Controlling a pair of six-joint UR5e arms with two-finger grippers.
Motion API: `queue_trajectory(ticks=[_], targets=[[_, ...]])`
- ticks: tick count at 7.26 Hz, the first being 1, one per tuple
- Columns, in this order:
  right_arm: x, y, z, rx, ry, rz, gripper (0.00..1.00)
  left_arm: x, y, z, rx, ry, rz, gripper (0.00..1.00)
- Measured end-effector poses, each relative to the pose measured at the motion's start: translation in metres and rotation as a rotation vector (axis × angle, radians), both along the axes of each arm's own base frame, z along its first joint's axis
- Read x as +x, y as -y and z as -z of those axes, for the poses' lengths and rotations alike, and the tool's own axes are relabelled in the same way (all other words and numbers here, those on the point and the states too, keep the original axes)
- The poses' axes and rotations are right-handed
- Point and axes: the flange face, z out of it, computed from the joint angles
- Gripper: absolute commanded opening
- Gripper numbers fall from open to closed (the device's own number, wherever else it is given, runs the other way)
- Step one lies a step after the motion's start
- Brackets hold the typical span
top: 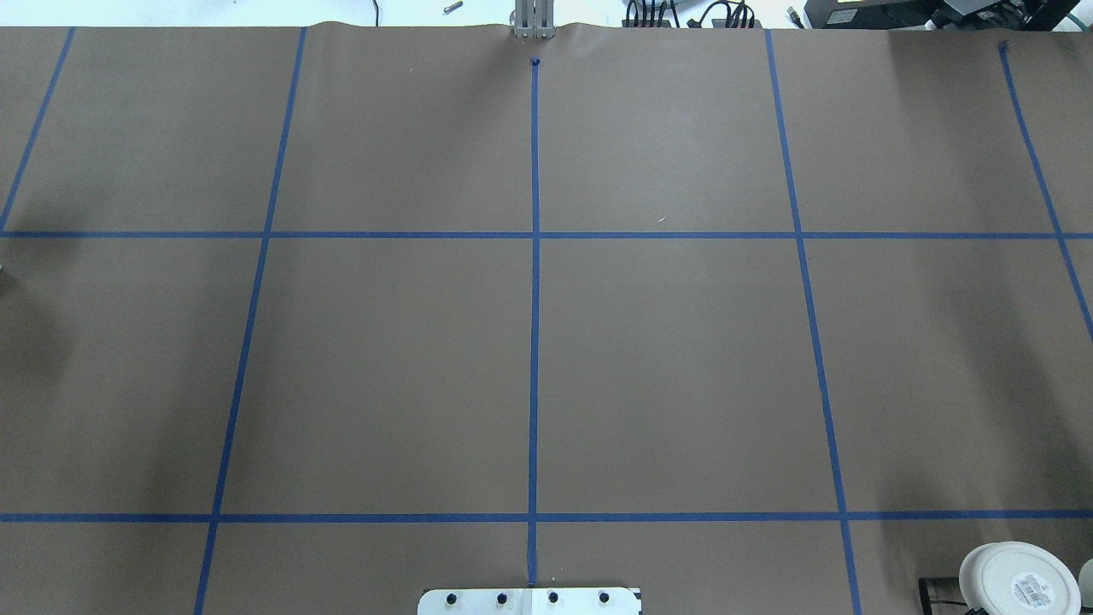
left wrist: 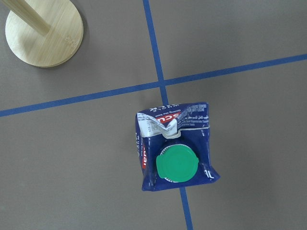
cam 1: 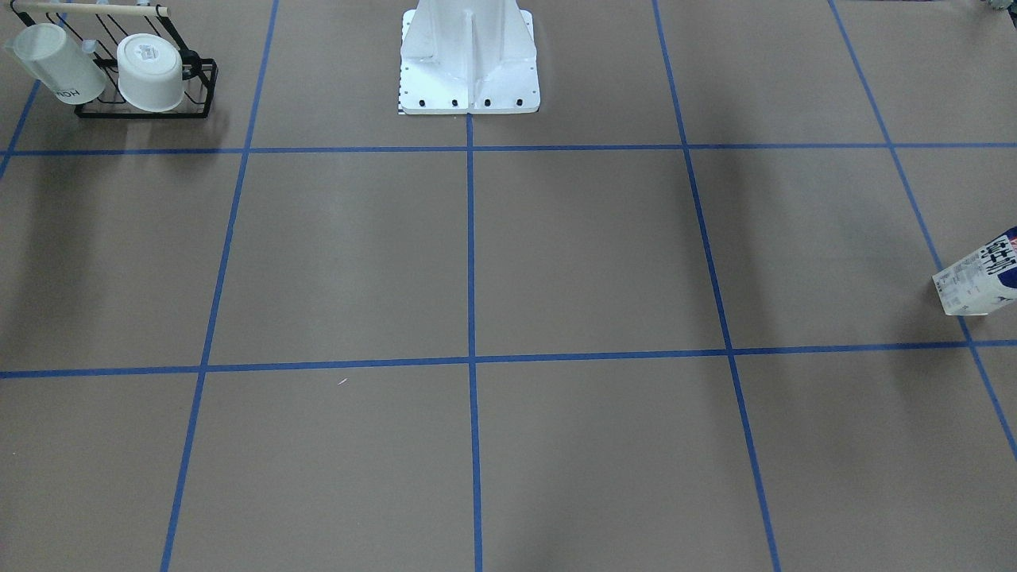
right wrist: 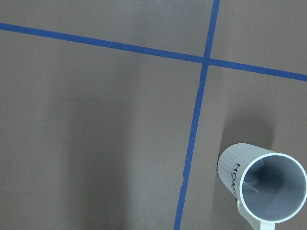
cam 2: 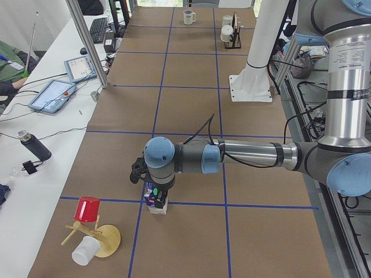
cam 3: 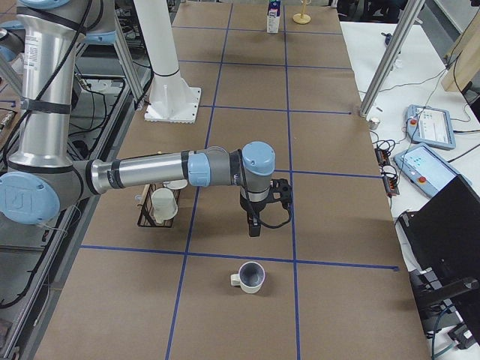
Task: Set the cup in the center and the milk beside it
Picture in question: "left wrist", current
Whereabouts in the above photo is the blue milk carton green cap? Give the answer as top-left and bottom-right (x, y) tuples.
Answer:
(135, 102), (220, 192)

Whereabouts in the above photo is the round wooden stand with pole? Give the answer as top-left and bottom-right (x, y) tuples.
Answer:
(2, 0), (83, 68)

